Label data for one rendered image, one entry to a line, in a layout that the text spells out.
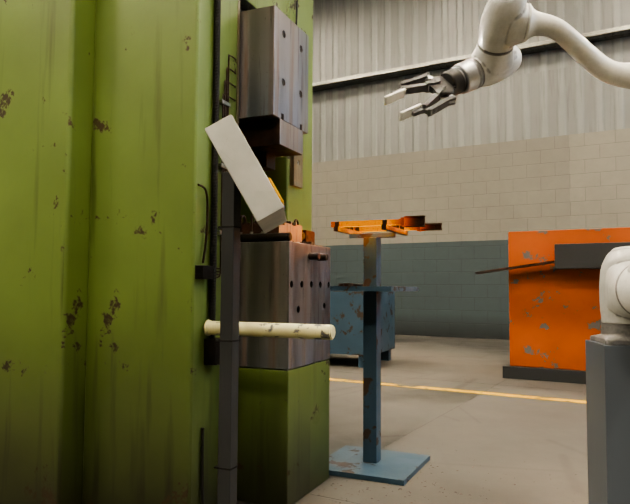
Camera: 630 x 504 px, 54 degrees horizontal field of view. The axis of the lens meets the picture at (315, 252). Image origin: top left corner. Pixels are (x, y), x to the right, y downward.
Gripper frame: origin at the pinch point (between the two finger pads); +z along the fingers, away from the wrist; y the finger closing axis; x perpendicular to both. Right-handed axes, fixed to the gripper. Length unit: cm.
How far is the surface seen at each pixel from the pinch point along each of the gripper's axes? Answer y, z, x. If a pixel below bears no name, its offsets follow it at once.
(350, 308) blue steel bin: 145, -88, -395
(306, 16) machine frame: 116, -35, -48
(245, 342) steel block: -1, 59, -80
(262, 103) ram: 55, 18, -31
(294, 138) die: 49, 9, -48
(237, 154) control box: 4.7, 48.3, 2.2
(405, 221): 13, -20, -79
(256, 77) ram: 64, 15, -27
